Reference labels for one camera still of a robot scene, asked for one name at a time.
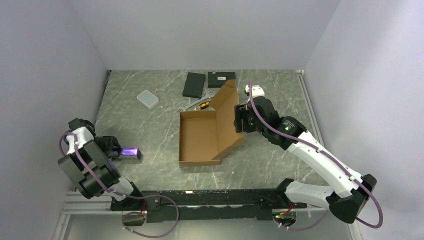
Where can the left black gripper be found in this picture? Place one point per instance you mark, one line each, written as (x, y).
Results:
(109, 141)

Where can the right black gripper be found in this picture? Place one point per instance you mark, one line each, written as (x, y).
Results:
(241, 112)

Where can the shiny purple small box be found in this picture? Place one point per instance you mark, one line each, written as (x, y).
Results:
(128, 152)

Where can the brown cardboard express box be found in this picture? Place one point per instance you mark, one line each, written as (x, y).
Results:
(208, 136)

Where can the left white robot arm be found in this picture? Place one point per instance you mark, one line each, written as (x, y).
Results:
(88, 163)

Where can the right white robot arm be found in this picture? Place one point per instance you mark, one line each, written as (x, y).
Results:
(347, 191)

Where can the black box with label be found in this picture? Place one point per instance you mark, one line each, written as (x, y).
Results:
(216, 79)

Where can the yellow black screwdriver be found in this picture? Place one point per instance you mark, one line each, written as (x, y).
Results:
(204, 105)

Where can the silver open-end wrench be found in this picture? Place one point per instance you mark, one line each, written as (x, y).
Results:
(208, 95)

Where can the black foam block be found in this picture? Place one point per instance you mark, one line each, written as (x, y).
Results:
(194, 85)

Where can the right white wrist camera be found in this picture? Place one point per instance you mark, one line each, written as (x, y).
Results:
(254, 91)

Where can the aluminium frame rail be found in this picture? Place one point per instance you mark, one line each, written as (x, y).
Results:
(310, 110)

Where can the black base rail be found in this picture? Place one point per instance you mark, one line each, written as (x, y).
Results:
(261, 204)

